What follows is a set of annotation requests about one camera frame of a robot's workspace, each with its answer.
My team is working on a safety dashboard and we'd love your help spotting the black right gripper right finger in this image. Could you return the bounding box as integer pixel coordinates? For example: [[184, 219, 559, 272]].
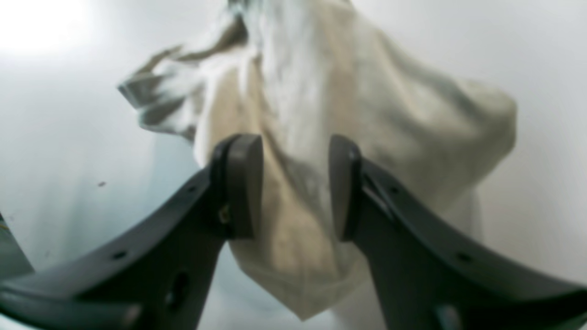
[[328, 134, 587, 330]]

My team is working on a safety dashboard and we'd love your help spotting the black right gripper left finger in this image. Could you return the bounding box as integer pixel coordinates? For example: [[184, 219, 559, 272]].
[[1, 134, 263, 330]]

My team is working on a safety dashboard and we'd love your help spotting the beige grey T-shirt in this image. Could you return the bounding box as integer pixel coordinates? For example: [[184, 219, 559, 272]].
[[119, 0, 516, 321]]

